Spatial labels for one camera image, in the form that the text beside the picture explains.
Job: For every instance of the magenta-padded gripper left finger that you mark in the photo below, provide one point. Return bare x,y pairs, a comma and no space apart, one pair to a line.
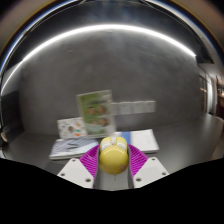
75,171

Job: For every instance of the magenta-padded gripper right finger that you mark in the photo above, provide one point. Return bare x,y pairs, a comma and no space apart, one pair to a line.
151,171

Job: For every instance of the white book with blue band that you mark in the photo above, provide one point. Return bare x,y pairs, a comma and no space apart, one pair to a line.
143,140

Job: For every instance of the dark framed glass door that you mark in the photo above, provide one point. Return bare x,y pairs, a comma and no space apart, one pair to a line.
210,96

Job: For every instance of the small white colourful card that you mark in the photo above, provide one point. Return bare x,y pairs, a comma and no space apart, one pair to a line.
70,128

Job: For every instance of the white ceiling light strip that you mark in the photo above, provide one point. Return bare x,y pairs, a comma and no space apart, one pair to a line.
100,27

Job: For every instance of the yellow computer mouse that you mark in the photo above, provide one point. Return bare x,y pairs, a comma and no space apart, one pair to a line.
113,158

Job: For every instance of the green standing leaflet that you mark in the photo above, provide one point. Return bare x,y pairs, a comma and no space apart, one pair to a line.
96,113

